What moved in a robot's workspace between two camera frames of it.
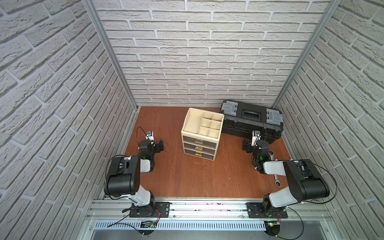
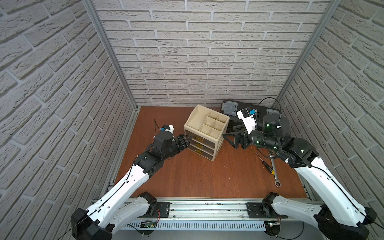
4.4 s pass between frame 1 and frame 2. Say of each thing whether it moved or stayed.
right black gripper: moved
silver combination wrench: stayed
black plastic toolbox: stayed
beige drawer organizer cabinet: moved
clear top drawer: moved
